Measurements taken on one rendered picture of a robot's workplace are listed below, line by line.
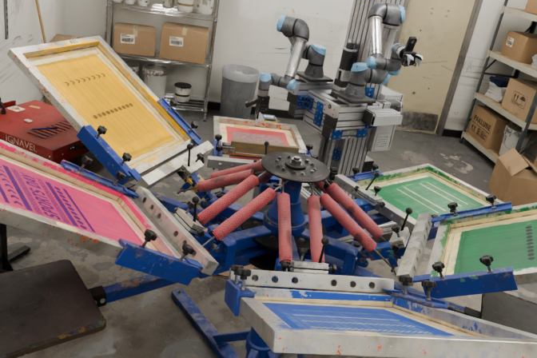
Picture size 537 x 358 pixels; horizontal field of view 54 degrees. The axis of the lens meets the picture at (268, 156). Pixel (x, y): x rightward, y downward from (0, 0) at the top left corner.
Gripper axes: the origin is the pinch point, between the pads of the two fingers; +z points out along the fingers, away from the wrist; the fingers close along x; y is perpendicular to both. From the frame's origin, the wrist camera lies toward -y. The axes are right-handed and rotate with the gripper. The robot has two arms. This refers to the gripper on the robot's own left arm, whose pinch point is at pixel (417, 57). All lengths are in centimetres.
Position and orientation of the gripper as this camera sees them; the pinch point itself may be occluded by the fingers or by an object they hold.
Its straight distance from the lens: 318.1
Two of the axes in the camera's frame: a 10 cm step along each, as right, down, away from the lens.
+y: -0.2, 9.1, 4.1
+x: -9.9, 0.3, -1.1
